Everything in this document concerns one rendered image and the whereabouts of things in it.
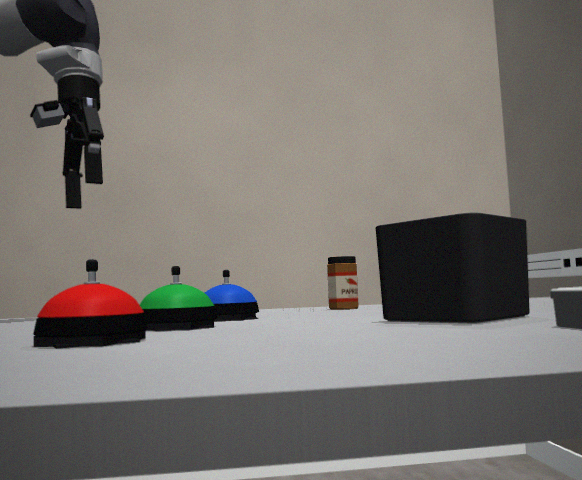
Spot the paprika spice jar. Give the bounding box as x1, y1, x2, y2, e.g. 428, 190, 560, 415
327, 256, 358, 310

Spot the red bell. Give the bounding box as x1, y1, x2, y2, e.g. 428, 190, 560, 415
33, 259, 147, 349

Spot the green bell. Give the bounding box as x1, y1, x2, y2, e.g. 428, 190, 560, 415
140, 266, 217, 332

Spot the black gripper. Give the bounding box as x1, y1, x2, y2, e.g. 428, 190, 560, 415
58, 74, 104, 209

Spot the blue bell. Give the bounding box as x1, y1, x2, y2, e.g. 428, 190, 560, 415
205, 270, 259, 322

